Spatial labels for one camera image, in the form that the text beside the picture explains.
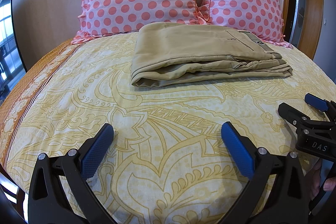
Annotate khaki pants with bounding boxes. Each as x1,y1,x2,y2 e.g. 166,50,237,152
131,22,293,88

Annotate person's right hand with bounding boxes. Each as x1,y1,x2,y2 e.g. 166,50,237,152
305,159,336,200

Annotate yellow patterned bed sheet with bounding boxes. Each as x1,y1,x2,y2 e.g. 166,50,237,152
1,33,335,223

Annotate black flat television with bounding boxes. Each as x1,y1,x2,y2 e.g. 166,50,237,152
0,0,27,104

